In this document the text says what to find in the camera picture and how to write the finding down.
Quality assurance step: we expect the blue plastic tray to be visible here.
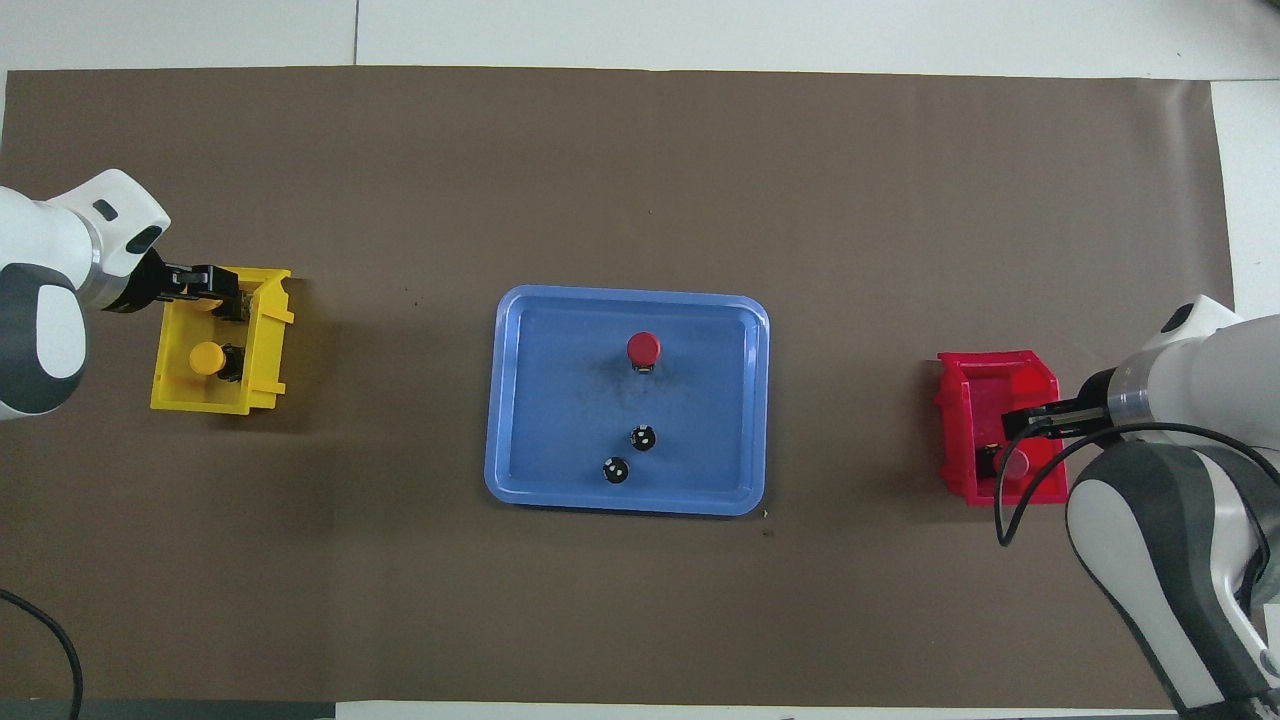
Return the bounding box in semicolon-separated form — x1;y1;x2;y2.
484;285;772;517

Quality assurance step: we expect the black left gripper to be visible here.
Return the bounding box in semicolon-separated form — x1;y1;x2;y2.
125;250;241;313

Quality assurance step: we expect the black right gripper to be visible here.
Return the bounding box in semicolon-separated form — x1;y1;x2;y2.
1003;368;1121;446

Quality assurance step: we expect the brown paper mat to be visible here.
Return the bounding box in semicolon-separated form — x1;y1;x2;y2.
0;65;1263;709

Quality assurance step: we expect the yellow plastic bin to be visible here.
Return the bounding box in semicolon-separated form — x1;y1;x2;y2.
150;264;297;416

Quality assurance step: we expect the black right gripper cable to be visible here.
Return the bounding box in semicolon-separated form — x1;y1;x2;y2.
995;422;1280;547

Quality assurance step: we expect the red plastic bin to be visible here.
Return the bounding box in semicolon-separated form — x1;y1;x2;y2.
935;349;1067;507

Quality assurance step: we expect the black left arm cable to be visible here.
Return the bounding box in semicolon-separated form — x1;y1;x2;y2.
0;588;83;720

